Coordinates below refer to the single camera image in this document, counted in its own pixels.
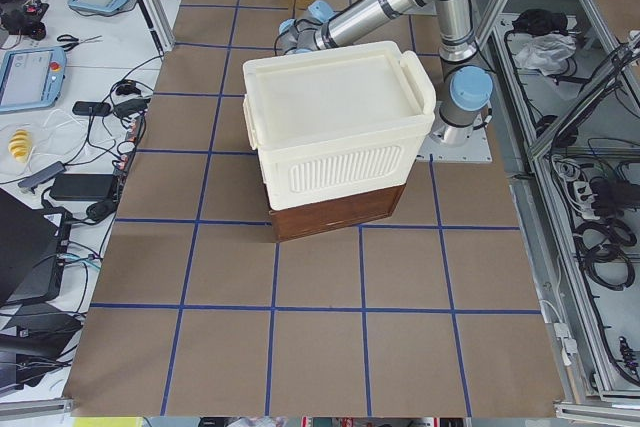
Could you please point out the grey robot arm near drawer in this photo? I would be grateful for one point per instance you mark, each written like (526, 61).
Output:
(321, 28)

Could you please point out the dark brown wooden drawer cabinet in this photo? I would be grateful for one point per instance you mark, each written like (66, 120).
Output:
(315, 218)

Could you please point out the white plastic storage box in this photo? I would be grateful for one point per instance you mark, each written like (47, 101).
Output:
(334, 123)

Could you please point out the black power brick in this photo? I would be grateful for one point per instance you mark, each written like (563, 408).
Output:
(82, 187)

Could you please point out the white crumpled cloth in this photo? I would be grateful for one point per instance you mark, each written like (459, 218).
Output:
(548, 54)

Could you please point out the black scissors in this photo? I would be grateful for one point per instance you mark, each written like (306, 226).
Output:
(69, 42)

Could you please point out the black laptop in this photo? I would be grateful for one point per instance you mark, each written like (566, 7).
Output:
(32, 242)

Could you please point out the yellow toy on desk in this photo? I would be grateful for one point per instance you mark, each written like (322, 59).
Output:
(20, 145)

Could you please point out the blue teach pendant lower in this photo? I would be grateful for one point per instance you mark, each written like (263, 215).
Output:
(32, 78)

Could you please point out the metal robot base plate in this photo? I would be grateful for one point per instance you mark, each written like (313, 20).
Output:
(447, 144)

